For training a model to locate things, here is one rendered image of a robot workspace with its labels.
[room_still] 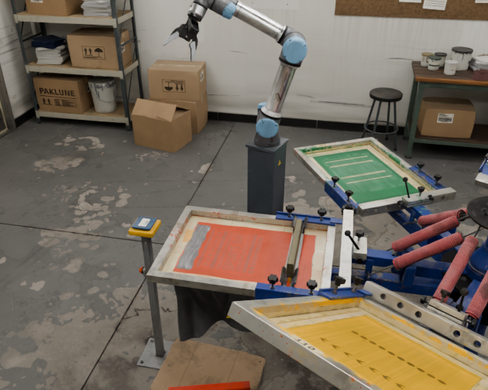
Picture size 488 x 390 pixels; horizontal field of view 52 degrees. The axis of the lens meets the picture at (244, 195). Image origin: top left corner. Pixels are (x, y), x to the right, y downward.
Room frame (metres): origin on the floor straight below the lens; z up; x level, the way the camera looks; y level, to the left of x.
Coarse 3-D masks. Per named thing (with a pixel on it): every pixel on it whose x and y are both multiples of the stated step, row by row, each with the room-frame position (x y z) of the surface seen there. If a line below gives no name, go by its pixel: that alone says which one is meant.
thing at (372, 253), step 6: (372, 252) 1.79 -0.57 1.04; (378, 252) 1.79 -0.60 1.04; (384, 252) 1.79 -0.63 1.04; (390, 252) 1.79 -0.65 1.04; (354, 258) 1.78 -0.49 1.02; (366, 258) 1.77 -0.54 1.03; (372, 258) 1.76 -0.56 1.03; (378, 258) 1.76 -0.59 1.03; (384, 258) 1.75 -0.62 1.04; (390, 258) 1.75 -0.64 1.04; (378, 264) 1.76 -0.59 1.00; (384, 264) 1.75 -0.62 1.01; (390, 264) 1.75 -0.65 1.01
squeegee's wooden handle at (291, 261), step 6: (300, 222) 2.01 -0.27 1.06; (294, 228) 1.96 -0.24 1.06; (300, 228) 1.96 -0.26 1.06; (294, 234) 1.90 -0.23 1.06; (300, 234) 1.93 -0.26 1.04; (294, 240) 1.86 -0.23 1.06; (294, 246) 1.81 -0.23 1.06; (294, 252) 1.77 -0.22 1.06; (288, 258) 1.73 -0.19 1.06; (294, 258) 1.73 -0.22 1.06; (288, 264) 1.69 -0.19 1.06; (294, 264) 1.73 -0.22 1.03; (288, 270) 1.69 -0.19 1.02; (288, 276) 1.69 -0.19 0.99
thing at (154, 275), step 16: (192, 208) 2.24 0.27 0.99; (208, 208) 2.24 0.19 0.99; (176, 224) 2.09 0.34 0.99; (288, 224) 2.12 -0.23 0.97; (320, 224) 2.09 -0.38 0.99; (176, 240) 1.98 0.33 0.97; (160, 256) 1.83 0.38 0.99; (160, 272) 1.72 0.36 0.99; (208, 288) 1.65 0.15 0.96; (224, 288) 1.63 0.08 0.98; (240, 288) 1.62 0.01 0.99
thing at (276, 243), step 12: (216, 228) 2.11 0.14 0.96; (228, 228) 2.11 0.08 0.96; (240, 228) 2.11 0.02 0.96; (252, 228) 2.11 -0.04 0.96; (204, 240) 2.01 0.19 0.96; (264, 240) 2.01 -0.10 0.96; (276, 240) 2.01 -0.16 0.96; (288, 240) 2.01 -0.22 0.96; (312, 240) 2.01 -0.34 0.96; (264, 252) 1.91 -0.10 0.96; (276, 252) 1.91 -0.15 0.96; (312, 252) 1.91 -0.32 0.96
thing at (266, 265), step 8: (200, 248) 1.94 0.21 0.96; (264, 256) 1.88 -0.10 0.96; (272, 256) 1.88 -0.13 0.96; (176, 264) 1.82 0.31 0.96; (256, 264) 1.82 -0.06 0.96; (264, 264) 1.82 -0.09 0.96; (272, 264) 1.82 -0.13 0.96; (280, 264) 1.82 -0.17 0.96; (304, 264) 1.82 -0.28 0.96; (184, 272) 1.76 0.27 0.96; (192, 272) 1.76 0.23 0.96; (200, 272) 1.76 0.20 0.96; (208, 272) 1.76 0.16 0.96; (216, 272) 1.76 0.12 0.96; (224, 272) 1.76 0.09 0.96; (232, 272) 1.76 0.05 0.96; (240, 272) 1.76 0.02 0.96; (256, 272) 1.76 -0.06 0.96; (264, 272) 1.76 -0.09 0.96; (272, 272) 1.76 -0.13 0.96; (280, 272) 1.76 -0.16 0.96; (304, 272) 1.76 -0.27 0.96; (240, 280) 1.71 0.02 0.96; (248, 280) 1.71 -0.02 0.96; (256, 280) 1.71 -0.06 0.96; (264, 280) 1.71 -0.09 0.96; (304, 280) 1.71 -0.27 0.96; (304, 288) 1.66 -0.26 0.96
